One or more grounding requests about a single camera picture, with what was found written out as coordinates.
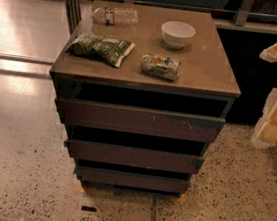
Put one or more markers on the brown drawer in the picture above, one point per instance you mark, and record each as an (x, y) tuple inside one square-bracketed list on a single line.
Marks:
[(134, 157), (99, 175), (138, 120)]

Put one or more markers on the brown drawer cabinet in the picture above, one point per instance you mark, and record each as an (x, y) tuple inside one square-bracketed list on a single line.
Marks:
[(206, 85)]

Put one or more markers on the white ceramic bowl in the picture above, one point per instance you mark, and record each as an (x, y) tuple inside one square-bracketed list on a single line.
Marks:
[(177, 35)]

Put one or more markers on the crushed soda can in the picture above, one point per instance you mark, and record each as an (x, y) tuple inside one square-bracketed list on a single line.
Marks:
[(160, 67)]

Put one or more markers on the clear plastic water bottle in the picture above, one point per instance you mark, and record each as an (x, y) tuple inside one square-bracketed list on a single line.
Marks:
[(115, 16)]

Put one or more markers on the green chip bag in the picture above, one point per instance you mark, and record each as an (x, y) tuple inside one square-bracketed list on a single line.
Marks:
[(109, 50)]

